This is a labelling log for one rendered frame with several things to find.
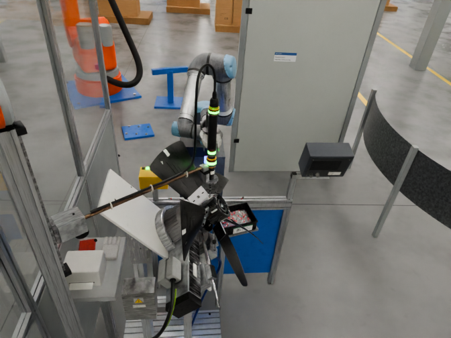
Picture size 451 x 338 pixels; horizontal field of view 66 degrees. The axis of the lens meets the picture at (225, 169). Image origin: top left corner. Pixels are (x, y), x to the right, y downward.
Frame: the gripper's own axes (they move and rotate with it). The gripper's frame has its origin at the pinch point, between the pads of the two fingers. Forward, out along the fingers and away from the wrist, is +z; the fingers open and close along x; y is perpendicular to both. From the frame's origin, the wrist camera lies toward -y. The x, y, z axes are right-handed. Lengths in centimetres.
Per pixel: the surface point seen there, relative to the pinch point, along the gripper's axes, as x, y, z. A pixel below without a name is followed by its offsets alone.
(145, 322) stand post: 33, 109, 14
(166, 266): 18, 36, 33
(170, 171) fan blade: 17.7, 12.8, 1.2
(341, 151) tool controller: -76, 26, -35
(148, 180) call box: 32, 45, -34
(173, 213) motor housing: 16.5, 32.4, 6.6
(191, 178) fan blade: 8.5, 17.9, -0.1
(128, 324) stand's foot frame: 49, 142, -5
